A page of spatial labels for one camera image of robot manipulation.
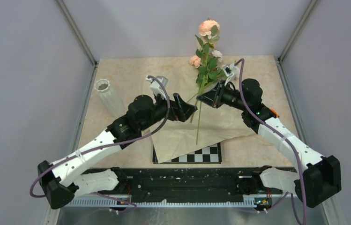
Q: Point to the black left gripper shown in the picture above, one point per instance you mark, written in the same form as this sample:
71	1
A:
183	109

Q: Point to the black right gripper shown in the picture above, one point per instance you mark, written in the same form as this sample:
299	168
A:
213	97

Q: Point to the orange kraft wrapping paper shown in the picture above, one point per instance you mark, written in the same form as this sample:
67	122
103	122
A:
208	125

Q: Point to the orange rose flower stem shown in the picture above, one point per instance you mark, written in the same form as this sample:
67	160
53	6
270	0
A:
208	36

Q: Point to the white rose flower stem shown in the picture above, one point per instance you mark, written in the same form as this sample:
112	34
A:
218	55

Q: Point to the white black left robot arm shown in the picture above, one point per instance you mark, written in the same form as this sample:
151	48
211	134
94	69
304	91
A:
65	179

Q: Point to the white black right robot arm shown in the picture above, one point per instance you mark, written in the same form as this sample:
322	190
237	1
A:
316	179

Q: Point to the pink rose flower stem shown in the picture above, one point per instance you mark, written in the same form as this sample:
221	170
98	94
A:
197	71

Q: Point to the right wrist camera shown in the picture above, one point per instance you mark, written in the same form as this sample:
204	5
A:
231	72

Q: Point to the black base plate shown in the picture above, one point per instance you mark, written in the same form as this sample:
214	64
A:
190	185

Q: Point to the aluminium front rail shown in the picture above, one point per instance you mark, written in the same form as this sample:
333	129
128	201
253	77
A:
59	195

